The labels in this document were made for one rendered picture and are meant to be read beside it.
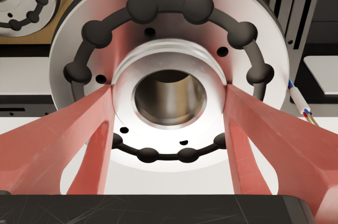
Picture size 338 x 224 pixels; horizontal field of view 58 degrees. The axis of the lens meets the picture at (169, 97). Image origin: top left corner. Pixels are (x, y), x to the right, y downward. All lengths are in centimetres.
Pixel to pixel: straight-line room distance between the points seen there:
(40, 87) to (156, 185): 47
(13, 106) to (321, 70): 26
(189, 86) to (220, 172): 53
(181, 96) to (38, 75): 17
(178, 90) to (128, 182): 55
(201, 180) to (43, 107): 48
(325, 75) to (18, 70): 27
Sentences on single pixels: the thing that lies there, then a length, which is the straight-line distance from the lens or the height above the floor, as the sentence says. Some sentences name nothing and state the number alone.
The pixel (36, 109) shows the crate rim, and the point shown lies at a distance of 27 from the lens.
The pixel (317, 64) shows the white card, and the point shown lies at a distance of 31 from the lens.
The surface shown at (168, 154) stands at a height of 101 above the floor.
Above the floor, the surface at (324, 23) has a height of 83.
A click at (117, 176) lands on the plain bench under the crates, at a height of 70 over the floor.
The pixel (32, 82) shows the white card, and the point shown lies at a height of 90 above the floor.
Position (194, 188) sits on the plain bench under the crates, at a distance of 71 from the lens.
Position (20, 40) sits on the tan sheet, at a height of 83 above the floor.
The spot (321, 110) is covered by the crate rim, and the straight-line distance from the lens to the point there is 27.
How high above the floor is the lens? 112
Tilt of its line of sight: 53 degrees down
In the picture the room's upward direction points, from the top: 178 degrees counter-clockwise
